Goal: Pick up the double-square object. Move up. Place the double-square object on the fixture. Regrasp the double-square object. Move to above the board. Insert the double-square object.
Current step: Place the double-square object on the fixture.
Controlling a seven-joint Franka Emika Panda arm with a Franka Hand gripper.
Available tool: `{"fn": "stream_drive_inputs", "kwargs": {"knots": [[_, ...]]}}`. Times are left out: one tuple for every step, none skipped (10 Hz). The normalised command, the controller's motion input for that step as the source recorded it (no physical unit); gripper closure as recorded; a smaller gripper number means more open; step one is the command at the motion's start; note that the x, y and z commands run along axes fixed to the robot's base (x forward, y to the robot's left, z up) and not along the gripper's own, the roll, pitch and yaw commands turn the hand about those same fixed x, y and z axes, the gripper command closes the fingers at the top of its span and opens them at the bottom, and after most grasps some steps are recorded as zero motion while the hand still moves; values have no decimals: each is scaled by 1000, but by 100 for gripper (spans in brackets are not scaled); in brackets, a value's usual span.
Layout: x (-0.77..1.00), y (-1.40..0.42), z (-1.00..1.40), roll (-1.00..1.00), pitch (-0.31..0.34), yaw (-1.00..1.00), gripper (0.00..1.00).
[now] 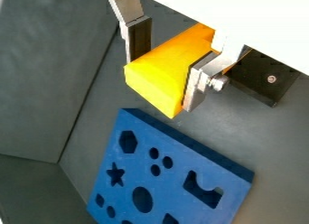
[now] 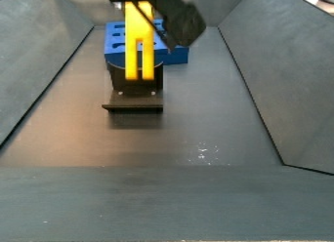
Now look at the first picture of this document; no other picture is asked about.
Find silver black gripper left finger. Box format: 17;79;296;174
109;0;153;62

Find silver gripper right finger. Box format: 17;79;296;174
182;45;253;112

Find yellow double-square peg object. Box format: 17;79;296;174
125;23;216;118

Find blue shape-sorting board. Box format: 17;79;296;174
87;108;253;224

